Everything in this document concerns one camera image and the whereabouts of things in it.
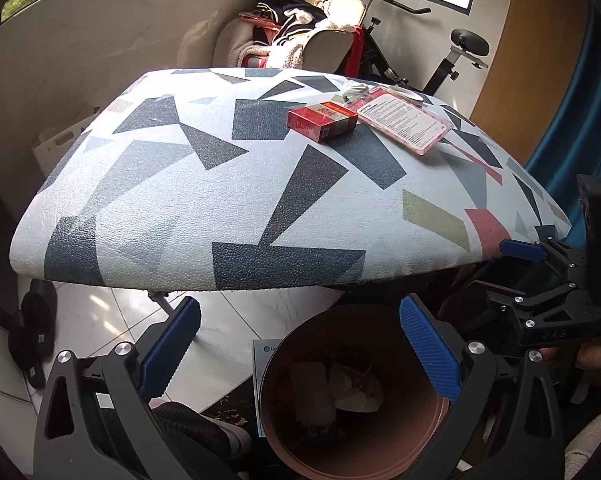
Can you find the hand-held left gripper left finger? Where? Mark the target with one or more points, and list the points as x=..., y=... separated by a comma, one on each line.
x=173, y=347

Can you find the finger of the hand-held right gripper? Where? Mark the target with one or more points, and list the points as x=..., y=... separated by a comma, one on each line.
x=500, y=297
x=522, y=251

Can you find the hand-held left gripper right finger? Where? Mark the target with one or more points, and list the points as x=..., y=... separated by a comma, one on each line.
x=430, y=355

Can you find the brown round waste bin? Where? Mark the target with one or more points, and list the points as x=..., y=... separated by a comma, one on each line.
x=390, y=340

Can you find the pink plastic package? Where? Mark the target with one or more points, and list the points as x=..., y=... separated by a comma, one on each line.
x=405, y=120

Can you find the red cigarette box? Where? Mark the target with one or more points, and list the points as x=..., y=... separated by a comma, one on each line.
x=323, y=120

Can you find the metal table leg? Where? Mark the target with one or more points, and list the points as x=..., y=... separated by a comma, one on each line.
x=160, y=302

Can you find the white flat box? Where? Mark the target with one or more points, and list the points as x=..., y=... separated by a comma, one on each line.
x=260, y=375

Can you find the person's white shoe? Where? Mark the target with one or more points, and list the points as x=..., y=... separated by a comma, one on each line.
x=238, y=437

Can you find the blue curtain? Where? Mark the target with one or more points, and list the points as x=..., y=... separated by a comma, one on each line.
x=580, y=105

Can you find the black slipper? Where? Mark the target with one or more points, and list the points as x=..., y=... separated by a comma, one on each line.
x=33, y=330

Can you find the geometric patterned tablecloth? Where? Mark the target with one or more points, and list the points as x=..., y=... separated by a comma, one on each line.
x=240, y=200

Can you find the light grey cloth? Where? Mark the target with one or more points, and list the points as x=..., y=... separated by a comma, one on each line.
x=592, y=447

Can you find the wooden door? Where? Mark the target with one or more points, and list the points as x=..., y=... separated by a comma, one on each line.
x=530, y=40

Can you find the black exercise bike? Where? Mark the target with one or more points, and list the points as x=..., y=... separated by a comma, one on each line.
x=443, y=75

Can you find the white plastic board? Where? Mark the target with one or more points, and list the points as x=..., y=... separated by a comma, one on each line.
x=55, y=152

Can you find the red cloth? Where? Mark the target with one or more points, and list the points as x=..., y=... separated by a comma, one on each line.
x=357, y=52

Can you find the beige chair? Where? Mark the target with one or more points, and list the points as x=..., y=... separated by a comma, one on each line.
x=330, y=47

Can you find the white fleece blanket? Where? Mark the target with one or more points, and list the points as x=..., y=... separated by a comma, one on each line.
x=285, y=55

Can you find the dark clothes pile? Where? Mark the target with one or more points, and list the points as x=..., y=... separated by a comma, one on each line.
x=290, y=15

